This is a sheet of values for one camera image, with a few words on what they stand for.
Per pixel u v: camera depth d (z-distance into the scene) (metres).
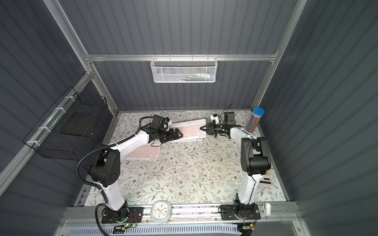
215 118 0.91
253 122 0.99
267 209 0.72
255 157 0.52
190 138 0.87
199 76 0.92
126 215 0.71
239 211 0.66
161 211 0.72
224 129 0.76
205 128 0.89
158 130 0.74
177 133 0.84
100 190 0.53
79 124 0.74
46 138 0.63
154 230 0.71
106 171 0.49
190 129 0.91
